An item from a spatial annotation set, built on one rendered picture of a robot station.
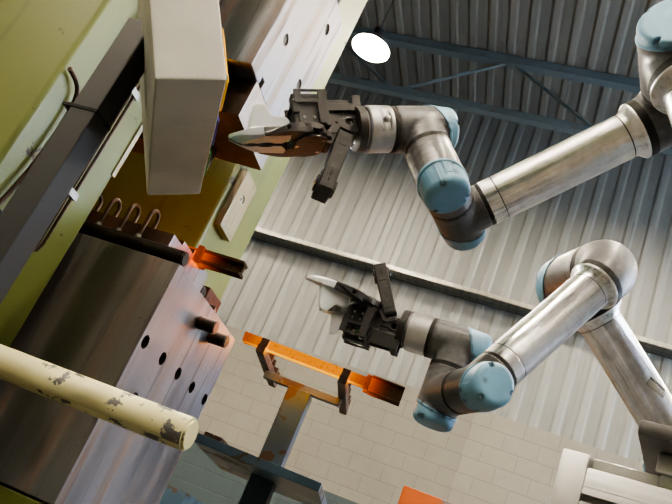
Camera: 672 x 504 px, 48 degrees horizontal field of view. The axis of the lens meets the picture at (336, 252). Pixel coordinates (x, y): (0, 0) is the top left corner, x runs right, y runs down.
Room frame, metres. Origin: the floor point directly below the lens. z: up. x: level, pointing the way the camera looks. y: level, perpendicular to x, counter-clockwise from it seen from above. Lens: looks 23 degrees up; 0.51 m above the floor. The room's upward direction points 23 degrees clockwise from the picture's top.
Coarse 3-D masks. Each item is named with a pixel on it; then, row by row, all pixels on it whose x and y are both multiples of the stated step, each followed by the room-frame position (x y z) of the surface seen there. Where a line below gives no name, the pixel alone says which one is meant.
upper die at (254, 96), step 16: (240, 80) 1.35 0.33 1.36; (240, 96) 1.35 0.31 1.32; (256, 96) 1.37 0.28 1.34; (224, 112) 1.35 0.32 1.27; (240, 112) 1.34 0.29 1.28; (224, 128) 1.42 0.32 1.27; (240, 128) 1.39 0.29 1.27; (224, 144) 1.49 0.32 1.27; (224, 160) 1.56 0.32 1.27; (240, 160) 1.53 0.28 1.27; (256, 160) 1.49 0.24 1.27
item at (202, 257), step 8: (192, 248) 1.45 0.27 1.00; (200, 248) 1.44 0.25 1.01; (200, 256) 1.44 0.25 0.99; (208, 256) 1.45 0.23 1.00; (216, 256) 1.44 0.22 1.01; (224, 256) 1.43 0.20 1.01; (200, 264) 1.45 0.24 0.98; (208, 264) 1.44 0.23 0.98; (216, 264) 1.43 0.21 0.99; (224, 264) 1.43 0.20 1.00; (232, 264) 1.43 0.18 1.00; (240, 264) 1.42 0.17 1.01; (224, 272) 1.44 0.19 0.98; (232, 272) 1.42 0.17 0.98; (240, 272) 1.42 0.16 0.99
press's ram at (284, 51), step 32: (224, 0) 1.34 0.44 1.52; (256, 0) 1.32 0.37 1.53; (288, 0) 1.30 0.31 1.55; (320, 0) 1.42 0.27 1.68; (224, 32) 1.32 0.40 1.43; (256, 32) 1.30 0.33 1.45; (288, 32) 1.36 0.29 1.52; (320, 32) 1.49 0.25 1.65; (256, 64) 1.31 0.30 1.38; (288, 64) 1.42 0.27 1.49; (320, 64) 1.56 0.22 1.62; (288, 96) 1.49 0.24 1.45
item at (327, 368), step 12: (252, 336) 1.79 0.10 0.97; (276, 348) 1.77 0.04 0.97; (288, 348) 1.77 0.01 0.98; (300, 360) 1.76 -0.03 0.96; (312, 360) 1.76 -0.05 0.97; (324, 372) 1.77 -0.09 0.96; (336, 372) 1.75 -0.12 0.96; (360, 384) 1.74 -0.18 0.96; (372, 384) 1.74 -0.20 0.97; (384, 384) 1.73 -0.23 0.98; (396, 384) 1.72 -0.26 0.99; (372, 396) 1.75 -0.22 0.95; (384, 396) 1.73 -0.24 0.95; (396, 396) 1.73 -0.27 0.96
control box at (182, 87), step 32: (160, 0) 0.71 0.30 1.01; (192, 0) 0.72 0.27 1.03; (160, 32) 0.72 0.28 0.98; (192, 32) 0.72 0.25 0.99; (160, 64) 0.72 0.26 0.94; (192, 64) 0.72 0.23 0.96; (224, 64) 0.73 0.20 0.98; (160, 96) 0.76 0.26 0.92; (192, 96) 0.76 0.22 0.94; (160, 128) 0.84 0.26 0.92; (192, 128) 0.84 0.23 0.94; (160, 160) 0.93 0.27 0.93; (192, 160) 0.94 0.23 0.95; (160, 192) 1.05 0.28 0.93; (192, 192) 1.05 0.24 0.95
